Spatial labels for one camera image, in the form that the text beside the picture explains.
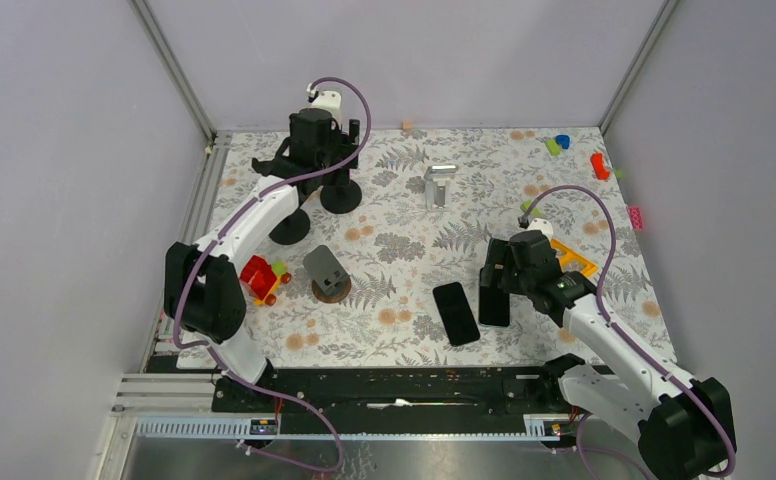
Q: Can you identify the blue-edged smartphone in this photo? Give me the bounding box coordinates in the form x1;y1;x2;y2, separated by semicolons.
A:
478;285;511;328

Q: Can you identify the black phone stand with phone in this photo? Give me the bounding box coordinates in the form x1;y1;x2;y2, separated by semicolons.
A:
320;159;362;215

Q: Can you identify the black smartphone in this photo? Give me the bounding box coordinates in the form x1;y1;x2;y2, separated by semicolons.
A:
432;282;481;347

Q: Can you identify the black round-base phone stand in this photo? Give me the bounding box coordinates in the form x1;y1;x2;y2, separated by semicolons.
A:
269;203;311;245

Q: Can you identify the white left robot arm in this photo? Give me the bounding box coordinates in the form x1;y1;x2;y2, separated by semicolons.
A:
163;87;370;411

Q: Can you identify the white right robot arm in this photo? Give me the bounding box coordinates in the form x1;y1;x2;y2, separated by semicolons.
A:
479;224;737;479

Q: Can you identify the silver metal phone stand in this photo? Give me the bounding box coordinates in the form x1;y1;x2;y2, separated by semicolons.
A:
424;164;458;211

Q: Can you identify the grey stand on wooden base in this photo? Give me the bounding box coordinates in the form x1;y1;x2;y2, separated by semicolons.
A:
303;245;352;304

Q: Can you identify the green toy block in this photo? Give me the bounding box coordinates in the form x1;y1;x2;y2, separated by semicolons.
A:
521;201;544;220

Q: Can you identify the floral patterned mat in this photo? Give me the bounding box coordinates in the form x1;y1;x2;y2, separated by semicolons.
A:
244;127;674;368

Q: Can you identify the pink lego brick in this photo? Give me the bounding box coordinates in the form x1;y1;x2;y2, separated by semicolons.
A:
627;206;645;231

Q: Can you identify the lime green block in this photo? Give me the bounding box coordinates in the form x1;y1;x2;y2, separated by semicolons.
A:
545;138;561;156

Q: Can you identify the red curved block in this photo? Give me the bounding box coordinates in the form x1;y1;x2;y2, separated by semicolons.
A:
590;152;611;181

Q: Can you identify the blue heart block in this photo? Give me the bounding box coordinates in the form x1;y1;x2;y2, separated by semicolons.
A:
554;134;571;150

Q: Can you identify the red toy car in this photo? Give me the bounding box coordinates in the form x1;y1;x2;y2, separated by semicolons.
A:
239;255;292;306

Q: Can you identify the yellow triangular plastic frame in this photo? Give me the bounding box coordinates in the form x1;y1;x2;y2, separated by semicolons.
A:
550;239;599;278

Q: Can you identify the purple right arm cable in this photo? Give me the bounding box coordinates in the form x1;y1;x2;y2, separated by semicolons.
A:
519;184;738;480

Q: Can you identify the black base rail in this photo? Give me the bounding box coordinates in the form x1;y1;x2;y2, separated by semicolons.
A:
211;366;579;437

